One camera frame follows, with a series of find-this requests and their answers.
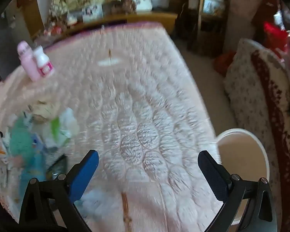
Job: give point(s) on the white pill bottle pink label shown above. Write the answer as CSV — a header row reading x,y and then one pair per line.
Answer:
x,y
44,65

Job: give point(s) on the red cushion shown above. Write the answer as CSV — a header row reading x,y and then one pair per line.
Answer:
x,y
274,37

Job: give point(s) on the white green plastic wrapper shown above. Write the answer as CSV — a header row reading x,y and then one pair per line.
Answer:
x,y
57,132

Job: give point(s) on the framed photo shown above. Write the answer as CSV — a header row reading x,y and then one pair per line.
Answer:
x,y
92,12

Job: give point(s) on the pink water bottle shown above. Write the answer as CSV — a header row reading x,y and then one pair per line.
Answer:
x,y
29,65

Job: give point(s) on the teal plastic bag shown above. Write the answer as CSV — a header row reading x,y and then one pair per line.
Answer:
x,y
27,147

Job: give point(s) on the white plastic trash bucket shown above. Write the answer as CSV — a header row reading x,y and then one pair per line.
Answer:
x,y
243,153

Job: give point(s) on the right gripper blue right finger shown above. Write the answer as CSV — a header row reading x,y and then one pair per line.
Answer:
x,y
215,174

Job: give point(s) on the beige paper trash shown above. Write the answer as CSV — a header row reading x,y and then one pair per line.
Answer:
x,y
42,111

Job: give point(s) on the wooden sideboard cabinet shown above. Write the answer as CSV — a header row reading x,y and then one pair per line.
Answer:
x,y
166,19

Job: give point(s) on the black foil wrapper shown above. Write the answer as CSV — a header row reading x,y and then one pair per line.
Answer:
x,y
57,168

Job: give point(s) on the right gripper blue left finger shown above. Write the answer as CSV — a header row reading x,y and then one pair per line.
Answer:
x,y
80,175

